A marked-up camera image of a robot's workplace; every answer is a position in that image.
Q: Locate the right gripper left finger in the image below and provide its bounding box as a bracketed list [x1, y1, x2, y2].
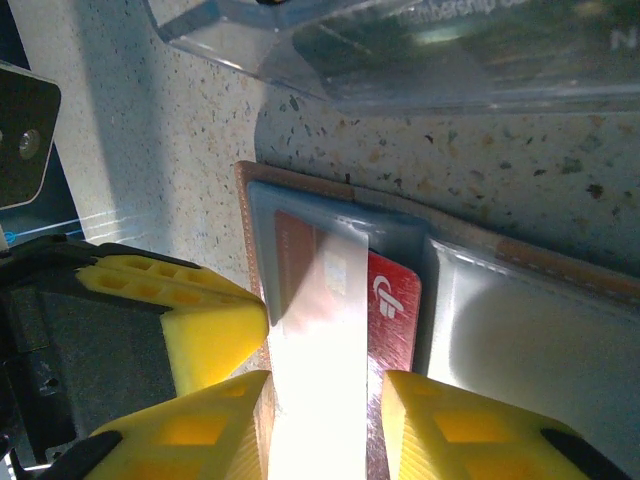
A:
[47, 369, 275, 480]

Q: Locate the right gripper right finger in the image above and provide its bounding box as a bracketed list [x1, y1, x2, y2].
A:
[381, 369, 634, 480]

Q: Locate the tan leather card holder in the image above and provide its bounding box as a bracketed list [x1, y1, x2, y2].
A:
[233, 159, 640, 480]

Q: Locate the red card with white logo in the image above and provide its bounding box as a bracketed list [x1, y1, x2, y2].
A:
[273, 208, 424, 480]

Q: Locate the clear plastic box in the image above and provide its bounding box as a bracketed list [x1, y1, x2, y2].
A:
[142, 0, 640, 117]

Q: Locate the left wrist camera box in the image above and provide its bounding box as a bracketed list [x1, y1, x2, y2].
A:
[0, 59, 62, 211]

